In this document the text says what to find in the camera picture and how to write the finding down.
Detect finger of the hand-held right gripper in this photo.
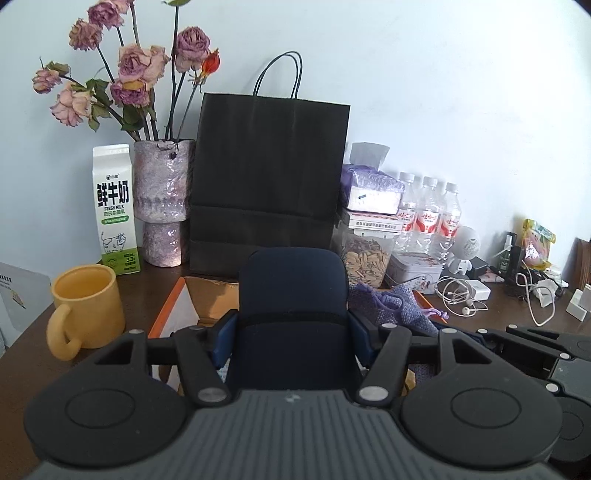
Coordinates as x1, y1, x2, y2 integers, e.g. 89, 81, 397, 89
505, 324, 591, 360
457, 328, 557, 391

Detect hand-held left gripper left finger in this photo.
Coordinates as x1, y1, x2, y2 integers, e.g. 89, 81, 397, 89
95, 310, 238, 408

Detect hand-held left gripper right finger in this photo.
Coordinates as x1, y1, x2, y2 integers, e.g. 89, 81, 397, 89
348, 311, 495, 408

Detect red cardboard box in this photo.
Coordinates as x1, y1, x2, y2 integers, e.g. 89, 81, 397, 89
148, 276, 444, 398

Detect purple knit pouch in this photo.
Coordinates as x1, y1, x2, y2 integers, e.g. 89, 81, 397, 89
347, 282, 450, 337

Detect navy blue pouch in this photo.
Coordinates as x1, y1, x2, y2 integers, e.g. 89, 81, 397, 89
228, 247, 362, 393

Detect white block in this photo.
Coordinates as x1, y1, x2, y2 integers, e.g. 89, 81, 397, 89
566, 284, 591, 322

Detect white charger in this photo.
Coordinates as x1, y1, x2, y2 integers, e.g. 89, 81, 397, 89
466, 279, 492, 301

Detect clear jar of seeds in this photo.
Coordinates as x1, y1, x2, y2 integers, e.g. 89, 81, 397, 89
332, 224, 394, 289

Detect grey tin box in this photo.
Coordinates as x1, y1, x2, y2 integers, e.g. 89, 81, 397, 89
384, 251, 445, 295

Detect brown wooden board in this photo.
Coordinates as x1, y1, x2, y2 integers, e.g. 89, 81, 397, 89
575, 237, 591, 289

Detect white earphones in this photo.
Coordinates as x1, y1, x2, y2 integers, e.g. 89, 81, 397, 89
436, 277, 488, 317

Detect yellow snack packet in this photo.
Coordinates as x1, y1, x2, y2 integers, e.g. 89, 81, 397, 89
522, 218, 557, 271

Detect white printed flat box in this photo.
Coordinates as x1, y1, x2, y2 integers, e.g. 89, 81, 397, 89
344, 210, 404, 232

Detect small white fan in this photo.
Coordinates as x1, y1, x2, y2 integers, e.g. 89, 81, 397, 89
445, 226, 481, 280

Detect yellow mug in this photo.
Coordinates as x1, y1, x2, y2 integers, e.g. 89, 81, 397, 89
46, 264, 126, 361

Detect purple tissue pack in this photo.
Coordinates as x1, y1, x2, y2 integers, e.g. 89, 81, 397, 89
341, 142, 406, 215

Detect pink textured vase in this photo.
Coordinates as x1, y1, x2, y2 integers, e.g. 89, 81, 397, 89
133, 138, 195, 267

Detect black paper bag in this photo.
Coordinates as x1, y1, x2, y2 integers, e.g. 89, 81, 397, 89
188, 51, 351, 277

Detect white green milk carton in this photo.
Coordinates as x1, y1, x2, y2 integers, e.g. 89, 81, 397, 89
92, 144, 140, 276

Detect dried pink roses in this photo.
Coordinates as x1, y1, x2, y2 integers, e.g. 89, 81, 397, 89
31, 0, 221, 141

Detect white cable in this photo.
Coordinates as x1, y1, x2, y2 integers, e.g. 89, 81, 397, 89
515, 261, 561, 326

